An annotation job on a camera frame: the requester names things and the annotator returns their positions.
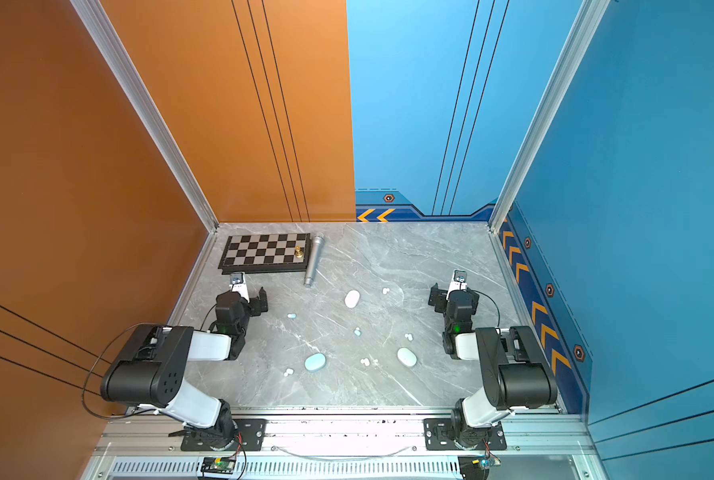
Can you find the left green circuit board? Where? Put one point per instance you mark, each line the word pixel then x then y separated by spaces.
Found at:
pixel 219 468

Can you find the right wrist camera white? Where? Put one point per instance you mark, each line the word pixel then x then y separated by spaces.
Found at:
pixel 458 281

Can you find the left aluminium corner post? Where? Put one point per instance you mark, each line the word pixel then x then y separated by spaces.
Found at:
pixel 100 27

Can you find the aluminium corner post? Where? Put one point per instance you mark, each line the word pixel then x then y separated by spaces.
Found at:
pixel 581 34
pixel 100 27

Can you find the white earbud charging case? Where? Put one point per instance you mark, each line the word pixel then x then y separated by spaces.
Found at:
pixel 352 299

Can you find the right aluminium corner post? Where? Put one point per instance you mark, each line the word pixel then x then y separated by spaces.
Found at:
pixel 581 34

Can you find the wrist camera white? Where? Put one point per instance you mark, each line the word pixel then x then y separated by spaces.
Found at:
pixel 239 284
pixel 458 281

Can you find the aluminium front rail frame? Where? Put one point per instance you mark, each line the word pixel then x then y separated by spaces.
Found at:
pixel 372 443

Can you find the silver microphone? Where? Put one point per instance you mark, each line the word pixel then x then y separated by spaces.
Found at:
pixel 314 256

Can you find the blue earbud charging case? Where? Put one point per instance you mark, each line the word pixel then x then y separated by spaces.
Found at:
pixel 315 362

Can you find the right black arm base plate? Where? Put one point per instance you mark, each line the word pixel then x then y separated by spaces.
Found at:
pixel 440 434

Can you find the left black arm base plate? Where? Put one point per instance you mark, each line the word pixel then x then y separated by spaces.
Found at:
pixel 248 433

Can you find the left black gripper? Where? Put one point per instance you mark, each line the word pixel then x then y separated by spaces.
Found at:
pixel 258 300

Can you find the black white chessboard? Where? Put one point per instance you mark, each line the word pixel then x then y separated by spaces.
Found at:
pixel 265 253

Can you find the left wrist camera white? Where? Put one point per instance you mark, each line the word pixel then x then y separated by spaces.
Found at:
pixel 239 284

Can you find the green circuit board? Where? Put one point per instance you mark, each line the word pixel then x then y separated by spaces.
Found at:
pixel 487 463
pixel 219 468

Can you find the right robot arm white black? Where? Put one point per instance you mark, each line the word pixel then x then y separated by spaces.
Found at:
pixel 514 370

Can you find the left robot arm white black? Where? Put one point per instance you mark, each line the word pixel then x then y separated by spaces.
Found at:
pixel 149 373

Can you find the right green circuit board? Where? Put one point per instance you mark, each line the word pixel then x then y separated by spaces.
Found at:
pixel 487 463

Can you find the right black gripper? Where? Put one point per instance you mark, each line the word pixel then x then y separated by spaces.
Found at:
pixel 438 297

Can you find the green earbud charging case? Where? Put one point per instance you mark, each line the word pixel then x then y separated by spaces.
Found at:
pixel 407 357

